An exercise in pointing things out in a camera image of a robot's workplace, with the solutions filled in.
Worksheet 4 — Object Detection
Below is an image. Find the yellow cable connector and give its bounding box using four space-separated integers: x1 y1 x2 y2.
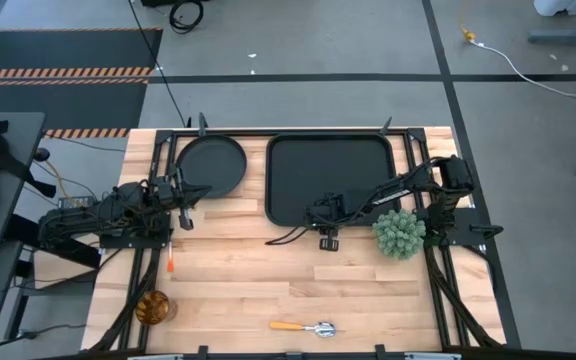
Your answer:
457 0 477 44

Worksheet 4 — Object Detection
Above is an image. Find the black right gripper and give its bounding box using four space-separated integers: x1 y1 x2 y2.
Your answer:
306 192 355 229

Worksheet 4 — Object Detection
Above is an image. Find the dark grey side table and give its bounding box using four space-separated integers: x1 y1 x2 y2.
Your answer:
0 112 47 249

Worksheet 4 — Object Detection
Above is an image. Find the black rectangular tray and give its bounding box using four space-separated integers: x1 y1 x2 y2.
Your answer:
265 132 399 229

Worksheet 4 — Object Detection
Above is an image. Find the spoon with orange handle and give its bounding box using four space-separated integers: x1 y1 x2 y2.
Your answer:
268 320 338 339

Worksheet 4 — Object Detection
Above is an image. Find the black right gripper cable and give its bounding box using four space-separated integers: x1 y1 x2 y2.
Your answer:
265 225 314 247

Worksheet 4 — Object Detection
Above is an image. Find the long black floor cable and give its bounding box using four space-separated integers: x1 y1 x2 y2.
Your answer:
126 0 192 129

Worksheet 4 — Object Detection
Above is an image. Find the grey table base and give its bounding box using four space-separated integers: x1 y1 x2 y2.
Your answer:
527 2 576 47

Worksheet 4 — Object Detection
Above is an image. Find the white floor cable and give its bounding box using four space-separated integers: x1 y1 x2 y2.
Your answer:
470 39 576 116

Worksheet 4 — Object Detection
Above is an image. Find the black aluminium rig frame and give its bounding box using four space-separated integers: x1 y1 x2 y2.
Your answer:
87 112 507 360

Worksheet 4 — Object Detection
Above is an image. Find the black hazard-striped floor mat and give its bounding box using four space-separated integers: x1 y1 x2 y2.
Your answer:
0 27 164 140

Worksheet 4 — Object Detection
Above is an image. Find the black table leg beam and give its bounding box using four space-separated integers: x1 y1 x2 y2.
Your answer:
5 214 103 269

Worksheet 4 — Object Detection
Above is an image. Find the green artificial potted plant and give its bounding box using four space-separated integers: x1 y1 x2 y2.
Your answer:
371 208 427 261

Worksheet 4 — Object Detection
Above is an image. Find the black round plate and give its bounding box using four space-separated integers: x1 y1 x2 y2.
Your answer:
175 133 248 199

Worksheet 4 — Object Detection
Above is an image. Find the coiled black cable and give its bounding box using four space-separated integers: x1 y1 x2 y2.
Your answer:
168 0 205 35

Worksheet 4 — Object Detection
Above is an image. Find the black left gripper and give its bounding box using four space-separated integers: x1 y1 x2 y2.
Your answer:
155 175 213 211

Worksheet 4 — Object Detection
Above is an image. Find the amber glass cup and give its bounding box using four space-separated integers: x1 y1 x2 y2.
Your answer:
135 290 178 327

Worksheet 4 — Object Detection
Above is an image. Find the white rounded object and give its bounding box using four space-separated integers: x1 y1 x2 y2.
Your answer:
533 0 576 17

